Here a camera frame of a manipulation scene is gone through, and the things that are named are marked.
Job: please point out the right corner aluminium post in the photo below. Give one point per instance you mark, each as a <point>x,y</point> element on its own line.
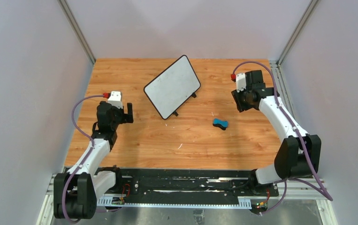
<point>297,31</point>

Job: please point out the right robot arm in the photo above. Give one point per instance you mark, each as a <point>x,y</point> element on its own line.
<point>299,153</point>

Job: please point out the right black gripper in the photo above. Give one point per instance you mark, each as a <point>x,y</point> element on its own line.
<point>237,100</point>

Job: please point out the black framed whiteboard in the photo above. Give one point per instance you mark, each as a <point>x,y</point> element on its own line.
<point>170,89</point>

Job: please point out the right side aluminium rail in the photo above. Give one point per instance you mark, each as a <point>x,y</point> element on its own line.
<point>289,89</point>

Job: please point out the blue and black eraser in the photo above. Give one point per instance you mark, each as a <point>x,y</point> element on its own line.
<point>222,124</point>

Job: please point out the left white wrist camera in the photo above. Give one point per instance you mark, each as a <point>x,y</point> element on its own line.
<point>115,99</point>

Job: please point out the left corner aluminium post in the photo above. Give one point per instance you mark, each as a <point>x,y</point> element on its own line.
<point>77,30</point>

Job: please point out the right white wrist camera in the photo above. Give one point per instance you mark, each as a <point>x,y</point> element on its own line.
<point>240,80</point>

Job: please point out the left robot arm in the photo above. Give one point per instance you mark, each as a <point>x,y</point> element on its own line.
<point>76,191</point>

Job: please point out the aluminium frame rail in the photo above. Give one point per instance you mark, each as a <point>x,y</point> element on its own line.
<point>283,212</point>

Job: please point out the metal whiteboard stand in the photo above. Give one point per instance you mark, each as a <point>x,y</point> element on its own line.
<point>185,104</point>

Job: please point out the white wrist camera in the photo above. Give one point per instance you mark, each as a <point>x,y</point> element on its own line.
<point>240,80</point>
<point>115,99</point>

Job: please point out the corner aluminium post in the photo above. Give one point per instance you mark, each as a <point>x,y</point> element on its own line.
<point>297,31</point>
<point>77,30</point>

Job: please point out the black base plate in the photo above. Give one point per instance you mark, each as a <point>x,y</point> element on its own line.
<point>215,189</point>

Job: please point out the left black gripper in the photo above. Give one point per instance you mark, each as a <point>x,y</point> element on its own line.
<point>127,112</point>

